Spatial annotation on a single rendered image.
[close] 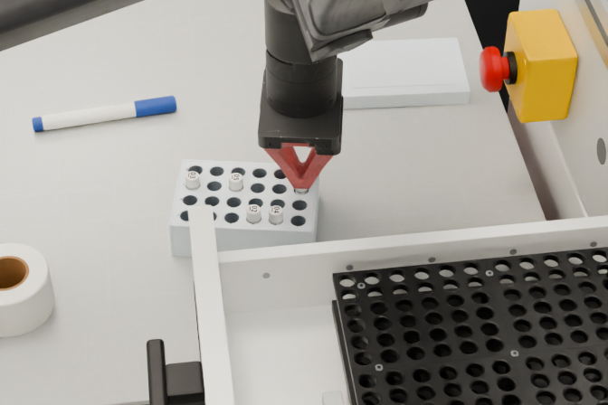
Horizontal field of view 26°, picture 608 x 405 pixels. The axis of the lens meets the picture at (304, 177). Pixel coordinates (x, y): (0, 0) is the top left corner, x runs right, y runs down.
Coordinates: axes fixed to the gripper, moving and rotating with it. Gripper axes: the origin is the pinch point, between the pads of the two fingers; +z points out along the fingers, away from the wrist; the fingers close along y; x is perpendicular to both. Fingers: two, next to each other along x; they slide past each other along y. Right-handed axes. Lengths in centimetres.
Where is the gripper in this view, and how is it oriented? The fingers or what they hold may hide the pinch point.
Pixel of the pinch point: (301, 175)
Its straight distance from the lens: 113.9
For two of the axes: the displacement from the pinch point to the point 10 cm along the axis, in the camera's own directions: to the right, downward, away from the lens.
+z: 0.0, 7.2, 7.0
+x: -10.0, -0.4, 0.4
